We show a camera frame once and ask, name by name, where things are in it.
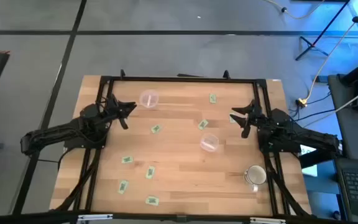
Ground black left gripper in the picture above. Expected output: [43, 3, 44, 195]
[103, 94, 138, 131]

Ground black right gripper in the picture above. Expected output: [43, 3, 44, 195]
[229, 99, 269, 139]

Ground clear plastic cup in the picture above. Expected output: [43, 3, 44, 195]
[139, 89, 160, 109]
[199, 133, 220, 153]

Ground white ceramic mug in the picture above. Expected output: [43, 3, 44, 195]
[243, 164, 267, 193]

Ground white paper sheet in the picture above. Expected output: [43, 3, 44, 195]
[300, 144, 318, 177]

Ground black tripod stand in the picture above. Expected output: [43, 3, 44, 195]
[294, 0, 352, 62]

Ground dark grey desk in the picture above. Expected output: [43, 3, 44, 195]
[327, 73, 358, 161]

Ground black metal table frame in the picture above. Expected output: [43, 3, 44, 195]
[50, 68, 313, 224]

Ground black floor cable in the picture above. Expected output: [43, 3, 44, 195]
[290, 107, 337, 122]

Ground silver metal bracket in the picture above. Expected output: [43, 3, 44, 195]
[249, 217, 287, 224]
[77, 213, 114, 223]

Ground long pale yellow cable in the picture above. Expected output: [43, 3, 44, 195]
[303, 2, 358, 102]

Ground yellow cable with black plug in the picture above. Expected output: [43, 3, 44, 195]
[264, 0, 326, 20]

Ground white cable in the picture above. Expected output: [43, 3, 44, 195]
[334, 82, 358, 113]

